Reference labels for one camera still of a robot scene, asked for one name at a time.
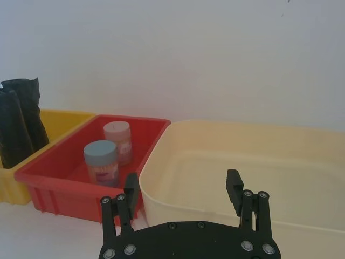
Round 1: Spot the jar with pink lid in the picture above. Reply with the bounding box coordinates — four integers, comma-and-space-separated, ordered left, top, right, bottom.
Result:
103, 121, 133, 167

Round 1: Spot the black rolled bag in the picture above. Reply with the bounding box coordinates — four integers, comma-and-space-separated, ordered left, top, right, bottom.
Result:
0, 88, 35, 169
1, 77, 50, 152

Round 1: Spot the cream plastic bin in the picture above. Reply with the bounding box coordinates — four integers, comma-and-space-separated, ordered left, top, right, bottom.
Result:
139, 119, 345, 233

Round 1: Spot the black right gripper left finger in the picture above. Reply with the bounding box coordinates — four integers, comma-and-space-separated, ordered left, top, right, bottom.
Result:
99, 172, 141, 245

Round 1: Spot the red plastic bin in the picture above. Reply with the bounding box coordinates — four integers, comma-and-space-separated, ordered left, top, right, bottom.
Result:
14, 114, 172, 225

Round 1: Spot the yellow plastic bin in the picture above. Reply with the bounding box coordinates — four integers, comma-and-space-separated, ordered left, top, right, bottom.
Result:
0, 108, 96, 206

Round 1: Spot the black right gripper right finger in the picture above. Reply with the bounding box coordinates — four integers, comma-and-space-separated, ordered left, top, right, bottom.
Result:
225, 169, 273, 239

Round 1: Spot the jar with blue lid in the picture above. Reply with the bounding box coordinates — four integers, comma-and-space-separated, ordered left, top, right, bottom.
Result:
83, 140, 120, 188

